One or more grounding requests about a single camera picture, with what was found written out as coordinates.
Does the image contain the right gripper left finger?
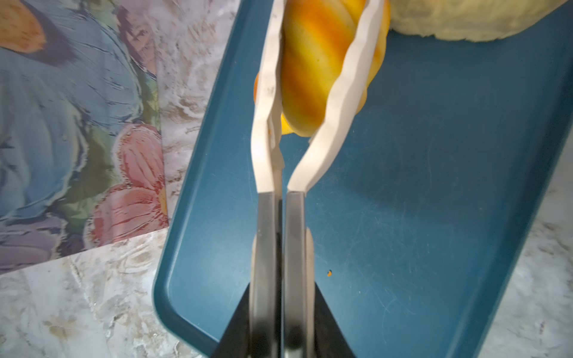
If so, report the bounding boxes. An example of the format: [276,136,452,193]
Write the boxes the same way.
[210,284,250,358]

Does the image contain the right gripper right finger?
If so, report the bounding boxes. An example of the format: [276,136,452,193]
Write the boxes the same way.
[314,284,356,358]

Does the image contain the small striped bun top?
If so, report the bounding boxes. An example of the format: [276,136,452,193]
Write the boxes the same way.
[281,0,366,137]

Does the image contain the rectangular pastry bread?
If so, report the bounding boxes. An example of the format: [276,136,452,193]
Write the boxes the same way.
[390,0,566,42]

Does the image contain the white metal tongs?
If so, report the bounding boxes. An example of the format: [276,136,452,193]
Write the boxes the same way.
[246,1,385,357]

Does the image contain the teal tray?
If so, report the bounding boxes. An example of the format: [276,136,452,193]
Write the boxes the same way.
[154,1,572,357]

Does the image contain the floral paper bag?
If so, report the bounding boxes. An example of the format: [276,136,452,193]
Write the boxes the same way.
[1,1,169,273]

